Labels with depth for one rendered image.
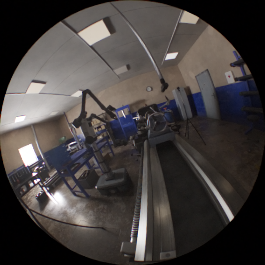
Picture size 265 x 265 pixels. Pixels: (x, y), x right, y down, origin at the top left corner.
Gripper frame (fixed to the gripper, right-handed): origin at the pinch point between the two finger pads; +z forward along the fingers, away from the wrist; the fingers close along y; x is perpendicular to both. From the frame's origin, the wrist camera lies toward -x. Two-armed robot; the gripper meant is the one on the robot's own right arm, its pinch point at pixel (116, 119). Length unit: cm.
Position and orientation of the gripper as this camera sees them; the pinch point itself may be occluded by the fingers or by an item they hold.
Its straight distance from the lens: 134.4
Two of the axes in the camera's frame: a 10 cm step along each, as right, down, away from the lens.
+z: 7.7, 6.3, 1.4
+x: -6.4, 7.6, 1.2
